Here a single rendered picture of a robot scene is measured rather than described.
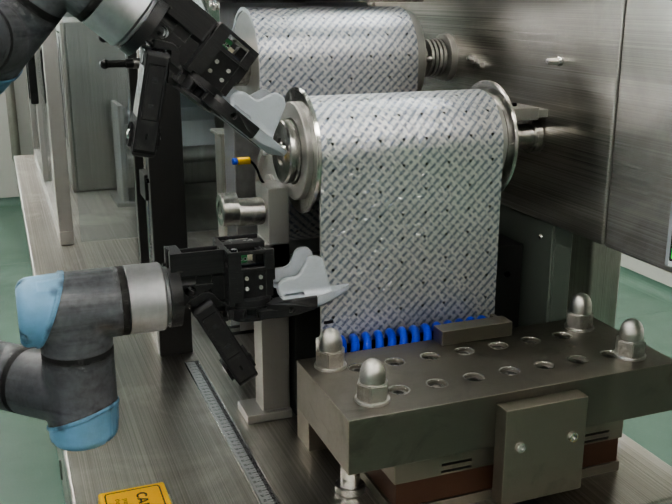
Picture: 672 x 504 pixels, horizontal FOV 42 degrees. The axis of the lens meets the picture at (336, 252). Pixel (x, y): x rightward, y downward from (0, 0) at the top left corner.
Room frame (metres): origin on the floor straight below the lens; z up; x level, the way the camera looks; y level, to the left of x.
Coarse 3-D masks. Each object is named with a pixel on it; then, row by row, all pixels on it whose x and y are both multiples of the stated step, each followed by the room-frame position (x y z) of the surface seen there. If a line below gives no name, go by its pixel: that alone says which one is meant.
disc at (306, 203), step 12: (288, 96) 1.05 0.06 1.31; (300, 96) 1.01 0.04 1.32; (312, 108) 0.98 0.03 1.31; (312, 120) 0.97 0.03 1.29; (312, 132) 0.97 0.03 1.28; (312, 144) 0.97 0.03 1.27; (312, 180) 0.97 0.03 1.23; (312, 192) 0.97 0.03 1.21; (300, 204) 1.01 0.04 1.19; (312, 204) 0.98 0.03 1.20
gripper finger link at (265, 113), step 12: (240, 96) 0.95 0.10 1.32; (276, 96) 0.97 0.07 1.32; (240, 108) 0.95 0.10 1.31; (252, 108) 0.96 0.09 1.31; (264, 108) 0.96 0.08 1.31; (276, 108) 0.97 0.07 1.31; (252, 120) 0.96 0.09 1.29; (264, 120) 0.96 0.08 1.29; (276, 120) 0.97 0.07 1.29; (264, 132) 0.96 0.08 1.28; (264, 144) 0.96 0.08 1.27; (276, 144) 0.97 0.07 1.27
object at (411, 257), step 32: (416, 192) 1.01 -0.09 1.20; (448, 192) 1.03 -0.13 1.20; (480, 192) 1.04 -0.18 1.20; (320, 224) 0.97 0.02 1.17; (352, 224) 0.98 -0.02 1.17; (384, 224) 1.00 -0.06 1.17; (416, 224) 1.01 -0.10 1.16; (448, 224) 1.03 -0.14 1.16; (480, 224) 1.04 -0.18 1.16; (320, 256) 0.97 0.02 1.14; (352, 256) 0.98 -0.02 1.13; (384, 256) 1.00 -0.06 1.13; (416, 256) 1.01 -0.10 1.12; (448, 256) 1.03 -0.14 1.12; (480, 256) 1.04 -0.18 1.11; (352, 288) 0.98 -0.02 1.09; (384, 288) 1.00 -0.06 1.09; (416, 288) 1.01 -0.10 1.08; (448, 288) 1.03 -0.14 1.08; (480, 288) 1.04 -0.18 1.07; (320, 320) 0.97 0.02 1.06; (352, 320) 0.98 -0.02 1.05; (384, 320) 1.00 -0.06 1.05; (416, 320) 1.01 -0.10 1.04
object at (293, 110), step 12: (288, 108) 1.03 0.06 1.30; (300, 108) 1.00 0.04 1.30; (300, 120) 0.99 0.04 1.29; (504, 120) 1.07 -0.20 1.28; (300, 132) 0.99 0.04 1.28; (504, 132) 1.06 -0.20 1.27; (504, 144) 1.06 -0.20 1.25; (312, 156) 0.97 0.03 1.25; (504, 156) 1.06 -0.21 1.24; (312, 168) 0.97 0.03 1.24; (300, 180) 0.99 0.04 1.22; (300, 192) 0.99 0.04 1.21
